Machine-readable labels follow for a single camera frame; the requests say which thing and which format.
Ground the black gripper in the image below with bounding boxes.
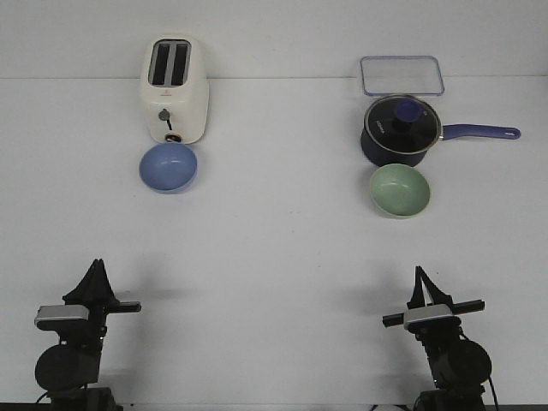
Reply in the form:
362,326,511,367
62,259,141,343
382,265,485,343

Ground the green plastic bowl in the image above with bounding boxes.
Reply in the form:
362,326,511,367
369,164,432,219

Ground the blue plastic bowl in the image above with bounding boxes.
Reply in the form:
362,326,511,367
139,142,198,194

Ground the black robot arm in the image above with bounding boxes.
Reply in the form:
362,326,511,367
382,265,492,410
34,259,141,410

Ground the dark blue saucepan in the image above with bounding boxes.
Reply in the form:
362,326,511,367
360,124,521,167

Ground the glass saucepan lid blue knob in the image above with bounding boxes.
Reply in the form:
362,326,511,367
364,95,442,154

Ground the cream two-slot toaster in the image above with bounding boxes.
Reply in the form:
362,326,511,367
140,34,210,144

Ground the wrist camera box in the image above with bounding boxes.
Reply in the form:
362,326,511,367
34,305,89,331
403,304,455,331

